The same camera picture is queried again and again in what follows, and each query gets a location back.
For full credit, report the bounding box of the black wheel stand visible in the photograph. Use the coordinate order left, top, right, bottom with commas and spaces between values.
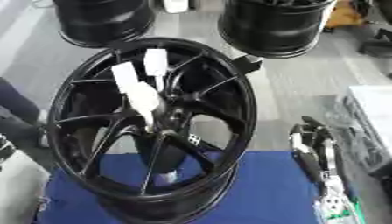
231, 54, 265, 74

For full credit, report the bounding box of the black spoked wheel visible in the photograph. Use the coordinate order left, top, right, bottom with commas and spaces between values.
45, 37, 259, 224

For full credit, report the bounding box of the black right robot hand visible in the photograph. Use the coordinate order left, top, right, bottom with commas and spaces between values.
286, 115, 349, 189

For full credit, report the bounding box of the white box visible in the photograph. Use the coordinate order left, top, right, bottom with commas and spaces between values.
344, 84, 392, 154

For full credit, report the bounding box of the yellow object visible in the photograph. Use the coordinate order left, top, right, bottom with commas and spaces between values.
325, 0, 371, 29

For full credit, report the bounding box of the black wheel rim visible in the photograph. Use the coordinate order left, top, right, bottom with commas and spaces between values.
215, 0, 339, 60
52, 0, 157, 49

